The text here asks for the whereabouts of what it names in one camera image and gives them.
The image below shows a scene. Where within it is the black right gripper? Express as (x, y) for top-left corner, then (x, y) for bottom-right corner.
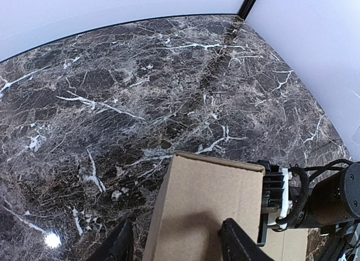
(255, 160), (290, 246)

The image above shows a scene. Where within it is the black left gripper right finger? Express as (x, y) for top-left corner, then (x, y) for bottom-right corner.
(218, 218), (273, 261)

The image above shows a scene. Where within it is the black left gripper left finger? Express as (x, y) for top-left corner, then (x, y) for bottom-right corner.
(88, 219), (134, 261)

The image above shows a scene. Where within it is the brown cardboard box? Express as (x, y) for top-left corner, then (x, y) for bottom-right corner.
(143, 152), (307, 260)

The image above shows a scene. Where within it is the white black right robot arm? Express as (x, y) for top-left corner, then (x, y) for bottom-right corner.
(256, 159), (359, 260)

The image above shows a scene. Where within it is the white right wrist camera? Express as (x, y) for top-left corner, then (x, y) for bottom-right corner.
(262, 164), (302, 232)

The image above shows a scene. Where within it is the black right frame post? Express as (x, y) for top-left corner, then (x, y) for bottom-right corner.
(237, 0), (257, 20)

